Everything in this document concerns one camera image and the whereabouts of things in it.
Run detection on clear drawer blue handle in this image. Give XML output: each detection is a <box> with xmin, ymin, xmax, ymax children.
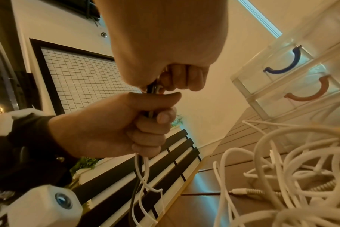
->
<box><xmin>231</xmin><ymin>13</ymin><xmax>340</xmax><ymax>98</ymax></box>

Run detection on person's right hand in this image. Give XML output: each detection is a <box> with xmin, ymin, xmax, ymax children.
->
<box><xmin>93</xmin><ymin>0</ymin><xmax>230</xmax><ymax>94</ymax></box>

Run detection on wall light strip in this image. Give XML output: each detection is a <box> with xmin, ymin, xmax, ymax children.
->
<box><xmin>238</xmin><ymin>0</ymin><xmax>283</xmax><ymax>38</ymax></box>

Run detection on person's left hand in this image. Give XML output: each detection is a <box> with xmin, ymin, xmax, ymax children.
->
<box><xmin>47</xmin><ymin>91</ymin><xmax>182</xmax><ymax>158</ymax></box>

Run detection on brown slatted wooden table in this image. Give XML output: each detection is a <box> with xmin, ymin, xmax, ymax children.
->
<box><xmin>156</xmin><ymin>106</ymin><xmax>340</xmax><ymax>227</ymax></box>

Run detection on clear drawer red handle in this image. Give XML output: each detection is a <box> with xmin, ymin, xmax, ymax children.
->
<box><xmin>247</xmin><ymin>55</ymin><xmax>340</xmax><ymax>125</ymax></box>

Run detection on green plants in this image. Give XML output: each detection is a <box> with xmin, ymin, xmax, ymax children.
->
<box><xmin>70</xmin><ymin>114</ymin><xmax>185</xmax><ymax>178</ymax></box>

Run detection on black marker wristband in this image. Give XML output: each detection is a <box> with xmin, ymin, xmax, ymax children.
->
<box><xmin>0</xmin><ymin>108</ymin><xmax>78</xmax><ymax>200</ymax></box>

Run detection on black framed wire grid panel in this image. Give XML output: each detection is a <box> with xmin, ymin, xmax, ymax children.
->
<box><xmin>30</xmin><ymin>38</ymin><xmax>144</xmax><ymax>116</ymax></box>

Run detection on clear drawer yellow handle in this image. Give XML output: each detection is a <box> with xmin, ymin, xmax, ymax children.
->
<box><xmin>271</xmin><ymin>97</ymin><xmax>340</xmax><ymax>151</ymax></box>

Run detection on black louvre panel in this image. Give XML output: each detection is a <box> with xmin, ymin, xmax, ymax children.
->
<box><xmin>58</xmin><ymin>0</ymin><xmax>101</xmax><ymax>22</ymax></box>

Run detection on clear plastic three-drawer organiser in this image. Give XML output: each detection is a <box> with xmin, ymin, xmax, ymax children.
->
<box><xmin>230</xmin><ymin>0</ymin><xmax>340</xmax><ymax>151</ymax></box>

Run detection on black and white slatted planter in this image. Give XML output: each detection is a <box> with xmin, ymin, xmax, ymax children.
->
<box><xmin>74</xmin><ymin>124</ymin><xmax>188</xmax><ymax>184</ymax></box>

